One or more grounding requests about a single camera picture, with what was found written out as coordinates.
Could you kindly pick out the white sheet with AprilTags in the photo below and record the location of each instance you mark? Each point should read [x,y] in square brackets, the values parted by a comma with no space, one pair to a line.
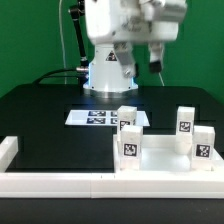
[92,118]

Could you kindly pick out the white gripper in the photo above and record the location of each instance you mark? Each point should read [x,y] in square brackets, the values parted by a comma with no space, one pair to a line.
[122,22]

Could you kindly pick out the white U-shaped obstacle fence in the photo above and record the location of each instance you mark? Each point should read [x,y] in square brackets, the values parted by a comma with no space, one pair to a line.
[119,184]

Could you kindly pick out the white square table top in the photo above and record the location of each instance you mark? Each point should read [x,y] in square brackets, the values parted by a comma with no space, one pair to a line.
[158,155]

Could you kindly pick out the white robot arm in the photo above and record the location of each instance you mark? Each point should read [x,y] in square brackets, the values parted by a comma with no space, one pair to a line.
[105,79]

